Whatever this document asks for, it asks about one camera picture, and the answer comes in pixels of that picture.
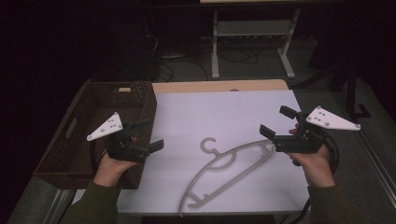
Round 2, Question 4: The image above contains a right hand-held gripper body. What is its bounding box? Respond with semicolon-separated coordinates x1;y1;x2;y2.
273;105;362;155

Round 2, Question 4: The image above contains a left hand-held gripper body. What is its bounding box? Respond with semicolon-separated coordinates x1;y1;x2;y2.
86;112;150;164

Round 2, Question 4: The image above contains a brown wicker basket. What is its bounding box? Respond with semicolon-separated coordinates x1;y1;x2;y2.
33;80;159;190

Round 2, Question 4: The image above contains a grey plastic clothes hanger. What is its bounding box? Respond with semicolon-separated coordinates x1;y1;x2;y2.
177;136;276;218

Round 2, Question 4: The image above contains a person's left hand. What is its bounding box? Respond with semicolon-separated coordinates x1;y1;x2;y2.
92;151;138;189

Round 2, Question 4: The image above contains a person's right hand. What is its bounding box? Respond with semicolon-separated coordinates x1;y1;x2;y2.
289;143;337;189

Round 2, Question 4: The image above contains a white mat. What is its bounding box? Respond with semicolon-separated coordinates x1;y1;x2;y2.
116;89;311;216

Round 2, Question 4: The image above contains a black floor stand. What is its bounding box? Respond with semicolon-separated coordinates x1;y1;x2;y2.
298;60;372;119

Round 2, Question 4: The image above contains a white metal stand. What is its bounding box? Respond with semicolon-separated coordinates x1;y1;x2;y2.
210;7;302;80

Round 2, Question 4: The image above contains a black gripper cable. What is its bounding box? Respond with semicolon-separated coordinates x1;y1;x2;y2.
288;130;341;224

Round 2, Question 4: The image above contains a black floor cable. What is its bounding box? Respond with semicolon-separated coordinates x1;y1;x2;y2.
158;52;209;82
218;48;260;65

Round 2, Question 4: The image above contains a metal rail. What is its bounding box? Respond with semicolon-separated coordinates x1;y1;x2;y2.
354;130;396;202
42;188;77;224

